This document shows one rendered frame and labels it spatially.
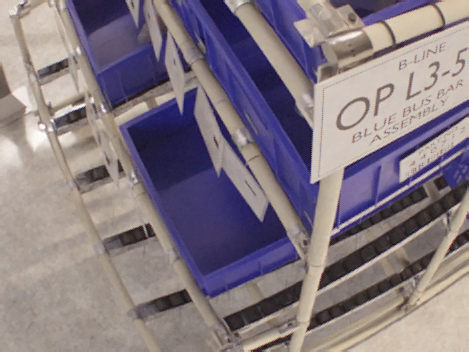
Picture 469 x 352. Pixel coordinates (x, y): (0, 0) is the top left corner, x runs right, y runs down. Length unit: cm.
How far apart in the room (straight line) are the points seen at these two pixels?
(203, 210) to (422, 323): 97
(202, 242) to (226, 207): 9
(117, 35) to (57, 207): 80
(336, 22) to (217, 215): 95
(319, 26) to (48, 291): 181
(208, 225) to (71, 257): 89
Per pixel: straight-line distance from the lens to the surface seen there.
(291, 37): 105
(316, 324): 202
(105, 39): 200
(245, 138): 145
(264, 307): 168
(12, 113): 283
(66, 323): 249
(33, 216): 264
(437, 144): 132
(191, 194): 177
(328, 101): 88
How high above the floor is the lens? 233
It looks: 63 degrees down
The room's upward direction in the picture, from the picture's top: 2 degrees counter-clockwise
